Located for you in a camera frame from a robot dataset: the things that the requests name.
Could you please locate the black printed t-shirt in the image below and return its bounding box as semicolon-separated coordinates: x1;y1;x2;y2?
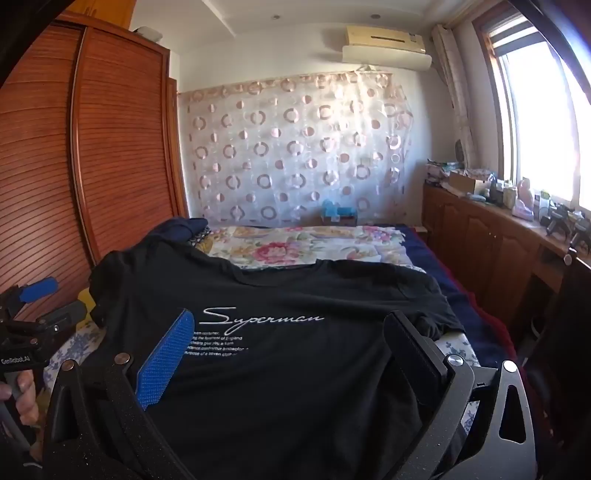
88;237;467;480

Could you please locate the person's left hand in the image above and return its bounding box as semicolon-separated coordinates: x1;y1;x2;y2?
0;369;38;428

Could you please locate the wooden low cabinet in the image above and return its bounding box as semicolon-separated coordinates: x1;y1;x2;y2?
422;182;591;333

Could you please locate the wooden framed window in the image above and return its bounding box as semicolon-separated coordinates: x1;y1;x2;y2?
475;0;591;213

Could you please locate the navy folded garment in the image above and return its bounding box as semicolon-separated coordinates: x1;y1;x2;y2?
150;217;211;245

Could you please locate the wooden slatted wardrobe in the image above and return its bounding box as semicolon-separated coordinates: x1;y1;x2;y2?
0;11;190;324

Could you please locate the black gadget on stand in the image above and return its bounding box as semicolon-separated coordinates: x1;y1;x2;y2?
546;203;573;237
570;212;591;253

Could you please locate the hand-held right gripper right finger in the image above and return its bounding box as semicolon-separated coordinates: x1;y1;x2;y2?
382;310;539;480

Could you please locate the beige air conditioner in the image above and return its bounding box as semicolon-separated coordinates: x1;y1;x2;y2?
345;25;428;49

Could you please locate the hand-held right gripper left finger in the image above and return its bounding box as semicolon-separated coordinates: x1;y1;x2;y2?
41;309;197;480

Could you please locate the blue floral white sheet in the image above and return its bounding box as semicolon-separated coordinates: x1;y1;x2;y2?
44;286;483;425

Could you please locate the pink figurine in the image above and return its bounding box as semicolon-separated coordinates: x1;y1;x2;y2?
512;179;535;219

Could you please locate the cardboard box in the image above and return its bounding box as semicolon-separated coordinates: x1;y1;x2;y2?
448;171;490;195

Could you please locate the white patterned window curtain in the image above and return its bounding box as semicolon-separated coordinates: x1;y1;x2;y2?
431;23;481;171

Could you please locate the pile of packets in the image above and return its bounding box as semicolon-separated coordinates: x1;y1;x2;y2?
427;159;465;184

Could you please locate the pink floral bedsheet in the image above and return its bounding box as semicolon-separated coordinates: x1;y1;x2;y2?
203;224;428;271

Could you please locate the sheer circle-patterned curtain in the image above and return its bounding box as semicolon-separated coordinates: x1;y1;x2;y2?
178;71;416;227

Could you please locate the white air deflector panel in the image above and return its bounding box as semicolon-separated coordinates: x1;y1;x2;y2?
341;44;434;72

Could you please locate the navy blanket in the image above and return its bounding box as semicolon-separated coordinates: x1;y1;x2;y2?
402;224;513;365

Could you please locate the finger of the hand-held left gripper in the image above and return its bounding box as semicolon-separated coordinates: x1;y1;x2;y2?
0;276;59;320
36;299;89;334

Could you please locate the black chair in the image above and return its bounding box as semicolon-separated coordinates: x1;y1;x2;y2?
524;256;591;467

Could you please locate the circle-patterned folded garment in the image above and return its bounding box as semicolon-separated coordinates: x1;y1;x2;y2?
191;226;215;251

